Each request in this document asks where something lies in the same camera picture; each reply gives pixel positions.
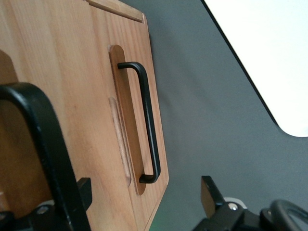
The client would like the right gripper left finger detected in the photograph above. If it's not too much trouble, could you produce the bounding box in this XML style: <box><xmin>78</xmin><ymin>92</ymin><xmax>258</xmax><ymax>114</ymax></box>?
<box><xmin>77</xmin><ymin>177</ymin><xmax>93</xmax><ymax>215</ymax></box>

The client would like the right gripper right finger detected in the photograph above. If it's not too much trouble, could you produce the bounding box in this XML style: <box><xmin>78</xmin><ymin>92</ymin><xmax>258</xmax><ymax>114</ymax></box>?
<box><xmin>200</xmin><ymin>175</ymin><xmax>227</xmax><ymax>218</ymax></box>

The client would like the black metal drawer handle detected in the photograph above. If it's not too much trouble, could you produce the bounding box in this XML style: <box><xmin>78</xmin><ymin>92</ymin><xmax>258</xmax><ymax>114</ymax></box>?
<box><xmin>117</xmin><ymin>62</ymin><xmax>161</xmax><ymax>184</ymax></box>
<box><xmin>0</xmin><ymin>82</ymin><xmax>91</xmax><ymax>231</ymax></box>

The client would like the oak wooden drawer cabinet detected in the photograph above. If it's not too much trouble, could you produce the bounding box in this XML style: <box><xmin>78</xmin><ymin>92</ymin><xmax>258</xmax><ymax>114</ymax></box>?
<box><xmin>85</xmin><ymin>0</ymin><xmax>146</xmax><ymax>23</ymax></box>

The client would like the beige plastic tray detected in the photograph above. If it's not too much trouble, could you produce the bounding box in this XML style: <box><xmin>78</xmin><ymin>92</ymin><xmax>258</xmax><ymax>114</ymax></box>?
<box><xmin>201</xmin><ymin>0</ymin><xmax>308</xmax><ymax>138</ymax></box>

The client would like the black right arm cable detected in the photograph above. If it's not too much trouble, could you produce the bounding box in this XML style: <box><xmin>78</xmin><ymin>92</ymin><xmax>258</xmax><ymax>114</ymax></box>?
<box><xmin>259</xmin><ymin>199</ymin><xmax>308</xmax><ymax>231</ymax></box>

